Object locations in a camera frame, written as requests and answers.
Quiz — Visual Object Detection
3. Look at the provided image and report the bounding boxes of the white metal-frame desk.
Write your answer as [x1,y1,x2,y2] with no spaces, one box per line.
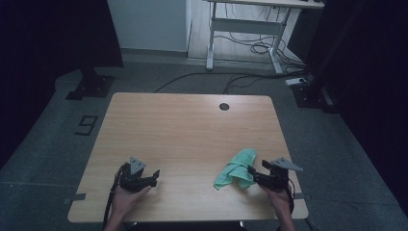
[205,0,325,75]

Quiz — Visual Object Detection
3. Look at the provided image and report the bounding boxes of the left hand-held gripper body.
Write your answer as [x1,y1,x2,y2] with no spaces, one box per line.
[118,156,152,193]

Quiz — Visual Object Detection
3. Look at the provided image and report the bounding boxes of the black stand base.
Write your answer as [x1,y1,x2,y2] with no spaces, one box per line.
[291,81,342,115]
[64,66,116,101]

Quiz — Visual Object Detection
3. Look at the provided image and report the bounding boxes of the person's right hand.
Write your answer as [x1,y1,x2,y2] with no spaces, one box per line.
[260,186,293,217]

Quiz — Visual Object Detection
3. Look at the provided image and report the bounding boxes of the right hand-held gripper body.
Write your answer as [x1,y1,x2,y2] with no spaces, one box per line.
[258,157,303,193]

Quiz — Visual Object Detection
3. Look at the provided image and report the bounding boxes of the tangle of black cables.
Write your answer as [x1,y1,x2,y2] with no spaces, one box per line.
[214,6,306,70]

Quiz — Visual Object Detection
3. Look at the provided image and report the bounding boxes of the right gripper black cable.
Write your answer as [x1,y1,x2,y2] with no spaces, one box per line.
[286,178,296,216]

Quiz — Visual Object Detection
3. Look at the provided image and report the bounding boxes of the white power strip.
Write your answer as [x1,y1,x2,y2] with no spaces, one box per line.
[285,77,308,88]

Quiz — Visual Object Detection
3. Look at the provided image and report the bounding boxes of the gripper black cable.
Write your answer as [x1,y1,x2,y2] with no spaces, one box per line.
[101,163,128,230]
[286,178,296,216]

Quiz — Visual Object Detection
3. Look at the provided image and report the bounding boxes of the person's left hand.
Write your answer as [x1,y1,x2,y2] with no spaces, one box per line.
[111,187,152,218]

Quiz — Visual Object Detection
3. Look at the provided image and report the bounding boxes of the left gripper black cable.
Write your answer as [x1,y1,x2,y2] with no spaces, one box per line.
[101,163,128,230]

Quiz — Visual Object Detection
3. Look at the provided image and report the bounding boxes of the short black floor cable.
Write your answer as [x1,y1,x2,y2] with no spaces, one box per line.
[222,74,268,95]

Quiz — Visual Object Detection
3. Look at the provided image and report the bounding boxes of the dark curtain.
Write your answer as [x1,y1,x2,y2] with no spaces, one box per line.
[287,0,408,210]
[0,0,125,169]

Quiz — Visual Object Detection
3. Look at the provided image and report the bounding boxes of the green microfibre cloth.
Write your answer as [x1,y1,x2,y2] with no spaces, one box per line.
[213,147,258,191]

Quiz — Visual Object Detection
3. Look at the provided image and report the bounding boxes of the grey tape strip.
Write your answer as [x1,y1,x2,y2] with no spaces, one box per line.
[293,191,313,201]
[63,192,88,206]

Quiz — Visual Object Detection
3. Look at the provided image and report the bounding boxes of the long black floor cable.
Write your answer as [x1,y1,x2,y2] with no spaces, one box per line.
[153,70,311,94]

